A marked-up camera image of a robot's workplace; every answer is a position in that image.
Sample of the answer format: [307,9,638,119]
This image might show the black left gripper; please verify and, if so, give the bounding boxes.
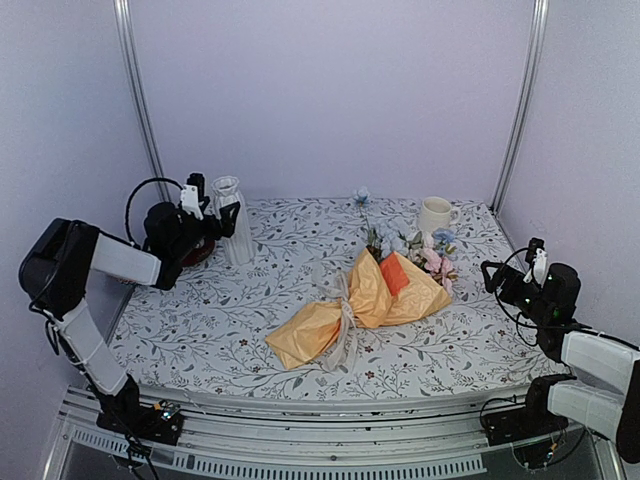
[171,201,241,260]

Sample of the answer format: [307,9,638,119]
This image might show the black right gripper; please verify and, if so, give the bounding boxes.
[483,262,554,326]

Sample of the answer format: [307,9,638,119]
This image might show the white ribbed ceramic vase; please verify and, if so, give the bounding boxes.
[212,176,255,266]

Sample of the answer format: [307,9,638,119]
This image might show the orange paper flower bouquet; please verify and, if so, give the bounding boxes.
[265,187,458,370]

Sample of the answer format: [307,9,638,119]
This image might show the white printed ribbon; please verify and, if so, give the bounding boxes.
[312,263,358,371]

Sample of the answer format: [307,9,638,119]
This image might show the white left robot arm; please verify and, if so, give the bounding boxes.
[19,202,241,434]

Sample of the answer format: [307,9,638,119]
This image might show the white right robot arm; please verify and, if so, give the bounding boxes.
[481,261,639,464]

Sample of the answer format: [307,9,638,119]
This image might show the dark red saucer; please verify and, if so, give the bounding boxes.
[182,240,215,267]

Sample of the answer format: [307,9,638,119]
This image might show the cream ceramic mug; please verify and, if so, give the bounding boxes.
[417,196,461,234]

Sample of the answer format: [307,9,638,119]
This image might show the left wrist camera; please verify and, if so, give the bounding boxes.
[180,173,209,221]

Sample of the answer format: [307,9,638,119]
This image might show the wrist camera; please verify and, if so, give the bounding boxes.
[524,237,549,286]
[180,173,209,221]

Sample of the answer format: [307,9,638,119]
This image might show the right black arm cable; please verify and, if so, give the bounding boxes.
[494,249,591,346]

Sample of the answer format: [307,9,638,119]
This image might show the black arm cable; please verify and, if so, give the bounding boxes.
[494,249,591,346]
[124,177,184,251]

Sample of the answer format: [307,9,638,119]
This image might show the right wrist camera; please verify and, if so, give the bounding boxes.
[524,237,549,286]

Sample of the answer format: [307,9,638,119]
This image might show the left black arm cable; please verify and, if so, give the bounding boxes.
[124,177,184,251]

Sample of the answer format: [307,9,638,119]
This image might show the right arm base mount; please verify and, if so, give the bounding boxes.
[479,396,569,471]

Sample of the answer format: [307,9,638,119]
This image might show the aluminium front rail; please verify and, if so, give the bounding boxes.
[46,387,626,479]

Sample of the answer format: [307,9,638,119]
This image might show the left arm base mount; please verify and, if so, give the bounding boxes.
[96,389,184,446]

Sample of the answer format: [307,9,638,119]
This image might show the left aluminium frame post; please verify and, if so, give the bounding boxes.
[113,0,165,178]

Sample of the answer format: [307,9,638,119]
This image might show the aluminium frame post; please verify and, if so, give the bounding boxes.
[490,0,549,216]
[113,0,165,178]

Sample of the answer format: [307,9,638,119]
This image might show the right aluminium frame post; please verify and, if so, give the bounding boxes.
[490,0,549,216]

